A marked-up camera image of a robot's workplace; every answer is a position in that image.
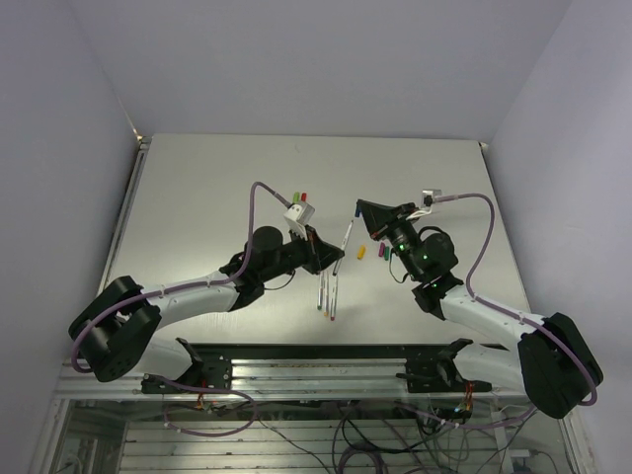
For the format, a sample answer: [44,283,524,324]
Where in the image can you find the blue-end white pen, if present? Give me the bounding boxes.
[340,218,355,251]

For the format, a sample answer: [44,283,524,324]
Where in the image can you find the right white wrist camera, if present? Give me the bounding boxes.
[407,189,442,221]

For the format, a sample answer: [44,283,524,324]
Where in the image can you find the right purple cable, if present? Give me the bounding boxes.
[429,192,601,431]

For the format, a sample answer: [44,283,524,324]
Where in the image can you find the yellow-end white pen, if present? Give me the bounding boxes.
[323,272,331,319]

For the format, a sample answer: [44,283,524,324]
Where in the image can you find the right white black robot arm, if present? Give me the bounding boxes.
[356,199,603,419]

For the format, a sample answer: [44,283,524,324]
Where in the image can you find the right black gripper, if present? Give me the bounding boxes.
[358,199,423,280]

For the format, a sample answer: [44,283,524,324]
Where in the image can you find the green-end white pen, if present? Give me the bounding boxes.
[317,271,327,311]

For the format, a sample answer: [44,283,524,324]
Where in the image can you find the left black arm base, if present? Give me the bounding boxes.
[135,338,233,395]

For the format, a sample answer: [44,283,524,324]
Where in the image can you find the aluminium rail frame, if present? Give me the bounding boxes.
[37,133,581,473]

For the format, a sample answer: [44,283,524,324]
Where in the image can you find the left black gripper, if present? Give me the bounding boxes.
[260,223,344,281]

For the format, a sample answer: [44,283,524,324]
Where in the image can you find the magenta-end white pen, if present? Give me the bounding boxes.
[330,259,342,321]

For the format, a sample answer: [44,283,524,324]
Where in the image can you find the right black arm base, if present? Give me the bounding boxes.
[395,339,492,393]

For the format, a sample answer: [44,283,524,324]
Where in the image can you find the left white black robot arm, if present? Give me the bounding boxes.
[68,226,344,392]

